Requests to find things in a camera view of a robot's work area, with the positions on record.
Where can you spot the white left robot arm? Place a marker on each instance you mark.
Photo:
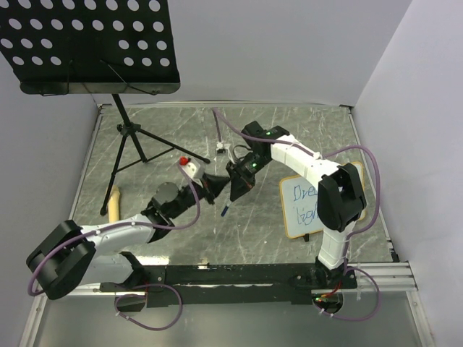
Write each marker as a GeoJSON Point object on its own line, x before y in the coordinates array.
{"type": "Point", "coordinates": [73, 255]}

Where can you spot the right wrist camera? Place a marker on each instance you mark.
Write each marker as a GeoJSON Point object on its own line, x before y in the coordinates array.
{"type": "Point", "coordinates": [222, 148]}

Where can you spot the yellow framed small whiteboard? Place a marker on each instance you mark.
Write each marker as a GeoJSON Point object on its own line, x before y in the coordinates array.
{"type": "Point", "coordinates": [299, 200]}

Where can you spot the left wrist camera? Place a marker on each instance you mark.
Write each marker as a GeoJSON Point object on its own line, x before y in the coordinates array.
{"type": "Point", "coordinates": [193, 168]}

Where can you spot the aluminium rail frame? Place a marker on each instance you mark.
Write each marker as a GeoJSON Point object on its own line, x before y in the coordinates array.
{"type": "Point", "coordinates": [384, 309]}

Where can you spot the wooden rolling pin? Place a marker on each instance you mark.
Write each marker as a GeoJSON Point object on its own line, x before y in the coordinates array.
{"type": "Point", "coordinates": [113, 205]}

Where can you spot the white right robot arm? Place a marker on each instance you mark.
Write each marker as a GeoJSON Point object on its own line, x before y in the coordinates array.
{"type": "Point", "coordinates": [340, 195]}

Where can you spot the black perforated music stand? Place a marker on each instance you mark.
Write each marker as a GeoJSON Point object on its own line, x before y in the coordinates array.
{"type": "Point", "coordinates": [91, 47]}

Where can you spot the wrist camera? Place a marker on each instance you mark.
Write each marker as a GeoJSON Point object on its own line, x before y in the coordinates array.
{"type": "Point", "coordinates": [222, 148]}
{"type": "Point", "coordinates": [193, 168]}

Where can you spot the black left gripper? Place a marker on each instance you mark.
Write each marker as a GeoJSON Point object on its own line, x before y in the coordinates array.
{"type": "Point", "coordinates": [215, 183]}

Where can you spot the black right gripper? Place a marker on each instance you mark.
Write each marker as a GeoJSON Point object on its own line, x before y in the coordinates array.
{"type": "Point", "coordinates": [239, 186]}

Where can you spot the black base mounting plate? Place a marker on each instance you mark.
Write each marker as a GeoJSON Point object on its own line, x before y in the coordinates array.
{"type": "Point", "coordinates": [235, 284]}

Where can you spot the blue marker cap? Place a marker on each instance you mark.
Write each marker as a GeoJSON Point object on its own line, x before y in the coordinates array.
{"type": "Point", "coordinates": [223, 213]}

